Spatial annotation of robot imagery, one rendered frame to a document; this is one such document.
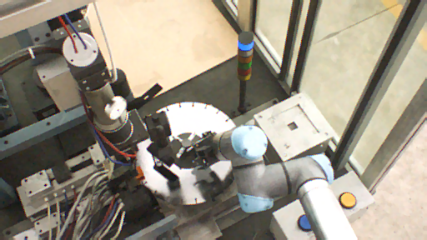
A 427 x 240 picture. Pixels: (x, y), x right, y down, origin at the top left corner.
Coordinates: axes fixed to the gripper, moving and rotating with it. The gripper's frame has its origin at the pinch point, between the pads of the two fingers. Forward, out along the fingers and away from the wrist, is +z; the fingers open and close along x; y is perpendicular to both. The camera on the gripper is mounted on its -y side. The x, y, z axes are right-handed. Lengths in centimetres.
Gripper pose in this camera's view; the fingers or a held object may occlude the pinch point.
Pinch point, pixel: (201, 148)
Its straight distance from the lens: 141.7
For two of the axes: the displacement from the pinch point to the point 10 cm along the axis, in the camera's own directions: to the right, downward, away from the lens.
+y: -8.0, 4.3, -4.1
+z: -4.0, 1.2, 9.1
